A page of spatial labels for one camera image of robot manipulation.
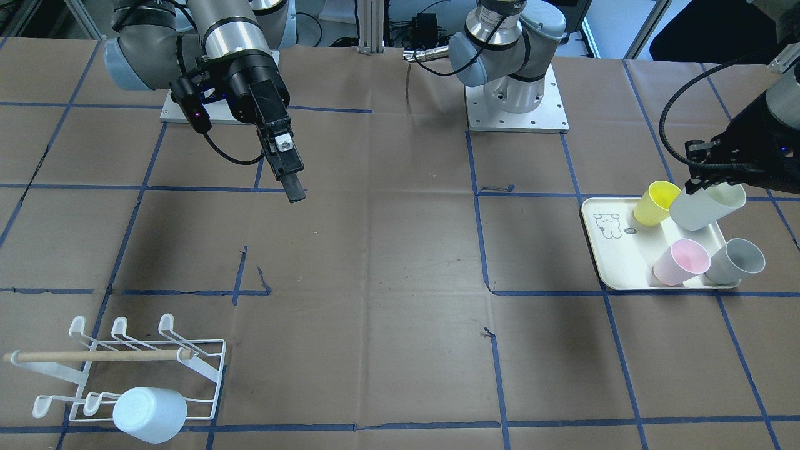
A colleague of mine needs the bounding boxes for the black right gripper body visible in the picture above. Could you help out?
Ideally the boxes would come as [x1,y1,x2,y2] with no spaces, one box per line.
[200,51,294,160]

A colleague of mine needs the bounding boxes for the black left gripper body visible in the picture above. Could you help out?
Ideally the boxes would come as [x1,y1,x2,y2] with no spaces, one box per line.
[684,93,799,195]

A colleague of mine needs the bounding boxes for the pale cream plastic cup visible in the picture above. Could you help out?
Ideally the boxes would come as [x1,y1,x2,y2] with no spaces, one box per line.
[669,183,748,231]

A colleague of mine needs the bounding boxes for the light blue plastic cup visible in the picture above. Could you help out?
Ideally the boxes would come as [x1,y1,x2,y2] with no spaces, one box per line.
[112,387,188,444]

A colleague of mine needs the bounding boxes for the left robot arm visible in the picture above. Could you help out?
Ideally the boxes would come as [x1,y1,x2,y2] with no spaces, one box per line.
[449,1,798,194]

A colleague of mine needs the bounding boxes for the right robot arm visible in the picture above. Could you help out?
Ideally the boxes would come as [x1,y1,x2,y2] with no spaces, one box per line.
[104,1,306,203]

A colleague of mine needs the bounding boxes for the grey plastic cup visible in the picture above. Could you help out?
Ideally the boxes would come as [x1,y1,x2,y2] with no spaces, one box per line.
[705,238,766,285]

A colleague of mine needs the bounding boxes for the yellow plastic cup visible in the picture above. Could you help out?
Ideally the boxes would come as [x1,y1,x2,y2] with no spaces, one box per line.
[632,180,682,227]

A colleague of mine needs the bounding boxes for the pink plastic cup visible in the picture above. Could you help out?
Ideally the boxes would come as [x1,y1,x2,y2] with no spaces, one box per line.
[652,238,711,286]

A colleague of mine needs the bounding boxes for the cream plastic tray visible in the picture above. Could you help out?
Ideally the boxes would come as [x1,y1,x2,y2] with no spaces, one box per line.
[581,197,728,291]

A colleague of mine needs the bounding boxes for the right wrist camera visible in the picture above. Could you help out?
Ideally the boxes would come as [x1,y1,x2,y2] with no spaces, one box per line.
[169,75,212,134]

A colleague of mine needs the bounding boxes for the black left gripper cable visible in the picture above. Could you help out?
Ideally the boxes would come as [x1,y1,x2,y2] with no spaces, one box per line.
[660,41,800,182]

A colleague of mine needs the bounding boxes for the aluminium frame post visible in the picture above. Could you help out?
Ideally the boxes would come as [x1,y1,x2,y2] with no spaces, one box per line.
[354,0,386,54]

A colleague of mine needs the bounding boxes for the white wire cup rack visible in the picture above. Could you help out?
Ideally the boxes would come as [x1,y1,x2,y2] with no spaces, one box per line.
[11,314,228,423]

